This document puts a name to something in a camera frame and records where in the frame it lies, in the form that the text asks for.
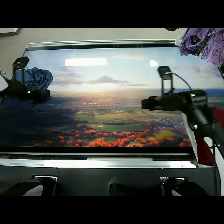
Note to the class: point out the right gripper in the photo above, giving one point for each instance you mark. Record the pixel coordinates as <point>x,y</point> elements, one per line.
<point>160,102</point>

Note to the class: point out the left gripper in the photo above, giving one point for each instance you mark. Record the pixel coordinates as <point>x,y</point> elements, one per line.
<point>39,96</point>

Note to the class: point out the silver frame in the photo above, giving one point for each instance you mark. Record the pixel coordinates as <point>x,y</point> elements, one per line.
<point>100,163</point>

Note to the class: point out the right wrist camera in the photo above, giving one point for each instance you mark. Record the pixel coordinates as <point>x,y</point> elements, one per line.
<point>165,72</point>

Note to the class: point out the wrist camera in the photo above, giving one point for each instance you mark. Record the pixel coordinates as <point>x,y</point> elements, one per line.
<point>165,72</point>
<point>20,63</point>

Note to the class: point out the blue garment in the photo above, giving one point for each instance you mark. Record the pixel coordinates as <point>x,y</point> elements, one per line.
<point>38,78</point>

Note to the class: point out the dark red garment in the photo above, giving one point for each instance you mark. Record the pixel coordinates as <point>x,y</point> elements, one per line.
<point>205,150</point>

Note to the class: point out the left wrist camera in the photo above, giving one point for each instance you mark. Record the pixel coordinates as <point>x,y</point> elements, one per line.
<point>20,63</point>

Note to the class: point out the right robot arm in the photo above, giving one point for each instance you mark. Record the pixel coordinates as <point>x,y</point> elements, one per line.
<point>200,113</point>

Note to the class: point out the purple patterned garment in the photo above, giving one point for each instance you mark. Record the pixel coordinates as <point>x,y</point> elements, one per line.
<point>203,43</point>

